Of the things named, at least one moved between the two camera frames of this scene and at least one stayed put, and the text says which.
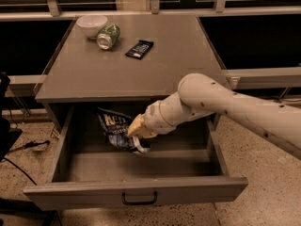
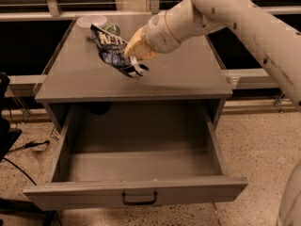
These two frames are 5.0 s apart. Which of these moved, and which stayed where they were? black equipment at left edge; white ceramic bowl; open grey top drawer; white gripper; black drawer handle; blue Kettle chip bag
Moved: white gripper; blue Kettle chip bag
Stayed: black drawer handle; white ceramic bowl; black equipment at left edge; open grey top drawer
